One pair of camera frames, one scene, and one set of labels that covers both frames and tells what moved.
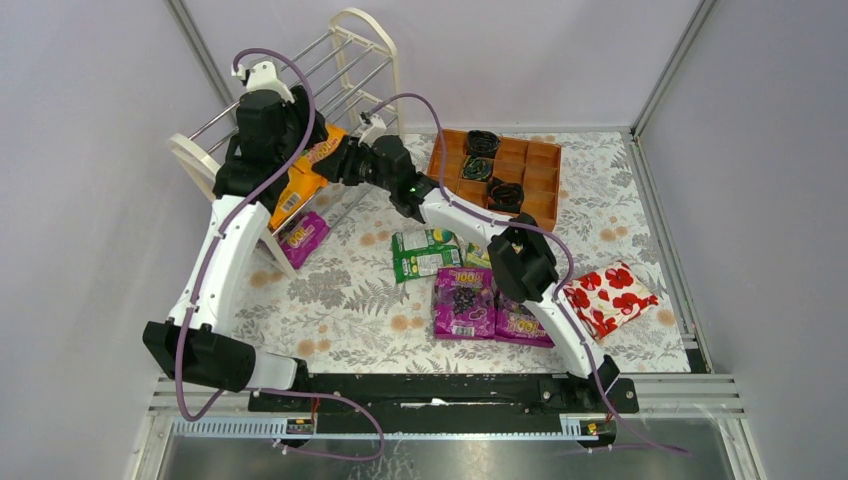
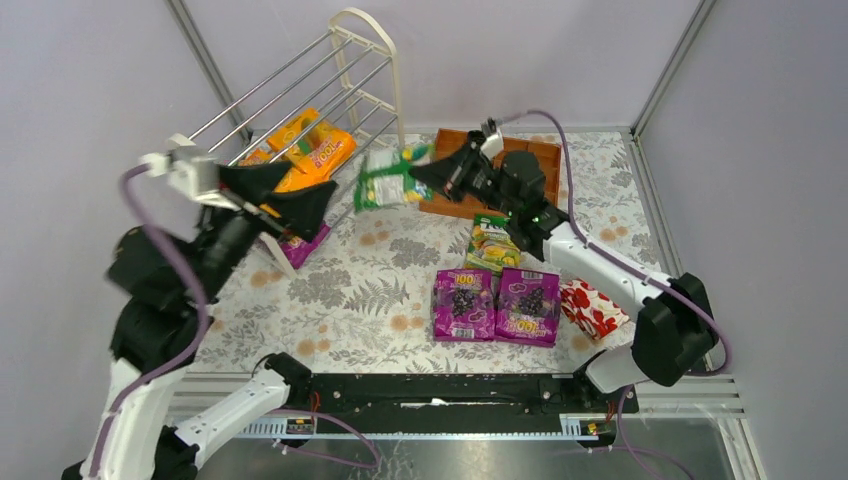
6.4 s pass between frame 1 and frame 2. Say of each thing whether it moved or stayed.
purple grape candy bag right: stayed
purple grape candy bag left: stayed
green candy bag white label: moved
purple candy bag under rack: stayed
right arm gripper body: moved
